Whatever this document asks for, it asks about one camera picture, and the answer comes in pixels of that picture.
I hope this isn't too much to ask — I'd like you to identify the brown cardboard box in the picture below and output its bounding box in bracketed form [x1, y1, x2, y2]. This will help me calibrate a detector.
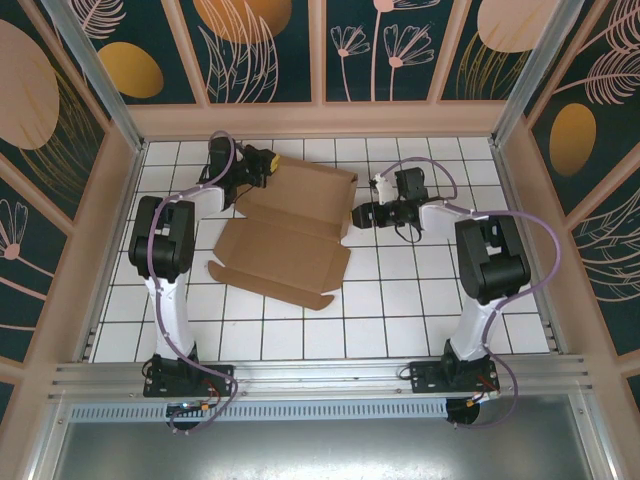
[207, 153, 360, 312]

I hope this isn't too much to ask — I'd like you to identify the yellow power connector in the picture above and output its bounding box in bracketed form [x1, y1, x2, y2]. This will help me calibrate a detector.
[465, 390, 502, 409]

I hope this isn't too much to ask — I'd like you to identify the small green circuit board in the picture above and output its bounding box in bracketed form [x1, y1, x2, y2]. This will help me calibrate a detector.
[167, 401, 214, 417]

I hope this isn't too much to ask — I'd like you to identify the grey sheet metal panel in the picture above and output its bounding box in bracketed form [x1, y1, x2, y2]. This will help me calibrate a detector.
[29, 419, 616, 480]

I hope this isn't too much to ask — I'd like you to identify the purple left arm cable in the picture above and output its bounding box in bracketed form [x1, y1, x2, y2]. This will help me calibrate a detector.
[152, 129, 240, 436]

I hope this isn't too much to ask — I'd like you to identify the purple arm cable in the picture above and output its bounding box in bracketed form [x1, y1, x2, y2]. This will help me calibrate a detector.
[382, 157, 564, 431]
[152, 129, 240, 436]

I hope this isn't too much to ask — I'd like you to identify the aluminium side rail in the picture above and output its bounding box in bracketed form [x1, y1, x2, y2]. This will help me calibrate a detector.
[79, 142, 147, 362]
[489, 144, 569, 356]

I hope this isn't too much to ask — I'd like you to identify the aluminium corner post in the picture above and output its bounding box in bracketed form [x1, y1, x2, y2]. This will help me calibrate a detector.
[489, 0, 599, 146]
[42, 0, 147, 154]

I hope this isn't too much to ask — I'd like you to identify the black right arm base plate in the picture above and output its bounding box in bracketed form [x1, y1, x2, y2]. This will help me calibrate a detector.
[408, 359, 501, 397]

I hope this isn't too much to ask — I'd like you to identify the aluminium mounting rail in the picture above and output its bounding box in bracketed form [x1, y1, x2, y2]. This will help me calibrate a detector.
[47, 354, 596, 401]

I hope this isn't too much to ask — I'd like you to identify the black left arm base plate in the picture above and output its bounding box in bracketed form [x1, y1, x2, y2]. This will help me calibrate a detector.
[143, 363, 236, 399]

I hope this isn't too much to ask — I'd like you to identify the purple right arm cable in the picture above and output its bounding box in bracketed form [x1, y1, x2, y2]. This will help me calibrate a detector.
[382, 157, 564, 431]

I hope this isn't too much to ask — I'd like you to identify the slotted grey cable duct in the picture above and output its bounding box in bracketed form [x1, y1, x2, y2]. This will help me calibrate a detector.
[67, 399, 451, 424]

